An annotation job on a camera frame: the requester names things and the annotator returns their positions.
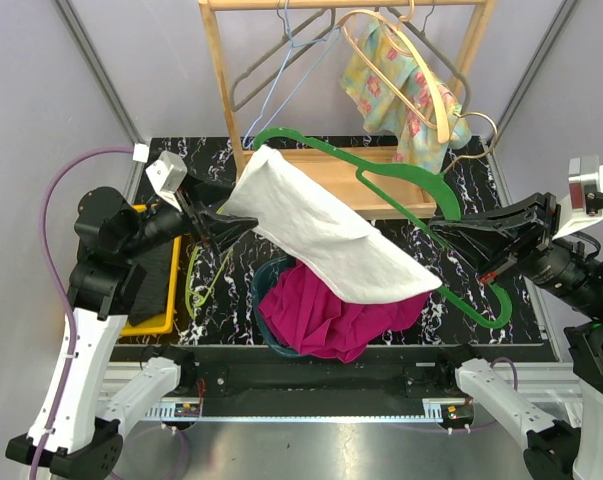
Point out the wooden clothes rack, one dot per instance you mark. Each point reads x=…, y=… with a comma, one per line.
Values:
x=337, y=176

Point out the colourful floral shirt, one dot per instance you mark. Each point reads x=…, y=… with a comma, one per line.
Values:
x=391, y=93

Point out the teal transparent plastic basin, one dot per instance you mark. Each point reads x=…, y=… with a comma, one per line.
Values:
x=266, y=278

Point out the yellow plastic tray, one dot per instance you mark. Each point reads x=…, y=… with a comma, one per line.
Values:
x=162, y=323

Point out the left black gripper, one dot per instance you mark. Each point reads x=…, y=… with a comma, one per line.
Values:
x=221, y=230

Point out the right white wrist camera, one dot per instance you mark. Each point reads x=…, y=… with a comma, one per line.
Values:
x=582, y=207

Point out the light blue hanger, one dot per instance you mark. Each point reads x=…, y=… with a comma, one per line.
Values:
x=295, y=50

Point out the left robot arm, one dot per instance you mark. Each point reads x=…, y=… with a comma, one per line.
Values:
x=73, y=437

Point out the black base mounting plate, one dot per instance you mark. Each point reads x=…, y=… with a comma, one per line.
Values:
x=384, y=381

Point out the white garment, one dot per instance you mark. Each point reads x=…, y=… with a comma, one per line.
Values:
x=352, y=257

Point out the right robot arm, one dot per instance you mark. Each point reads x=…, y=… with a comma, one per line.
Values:
x=551, y=448

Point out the cream wooden hanger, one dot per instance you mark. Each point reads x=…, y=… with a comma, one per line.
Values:
x=351, y=25

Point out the dark grey striped cloth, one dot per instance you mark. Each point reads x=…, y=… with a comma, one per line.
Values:
x=152, y=297

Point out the magenta dress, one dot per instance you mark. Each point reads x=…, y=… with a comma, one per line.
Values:
x=305, y=315

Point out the dark green hanger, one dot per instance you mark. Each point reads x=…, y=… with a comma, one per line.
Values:
x=433, y=184

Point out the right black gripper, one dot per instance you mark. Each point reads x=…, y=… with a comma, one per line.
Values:
x=499, y=238

